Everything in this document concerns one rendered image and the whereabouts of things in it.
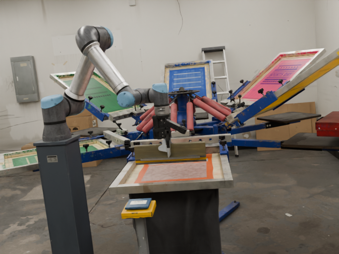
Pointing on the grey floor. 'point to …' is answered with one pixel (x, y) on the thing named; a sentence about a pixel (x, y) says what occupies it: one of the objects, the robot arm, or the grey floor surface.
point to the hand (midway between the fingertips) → (170, 153)
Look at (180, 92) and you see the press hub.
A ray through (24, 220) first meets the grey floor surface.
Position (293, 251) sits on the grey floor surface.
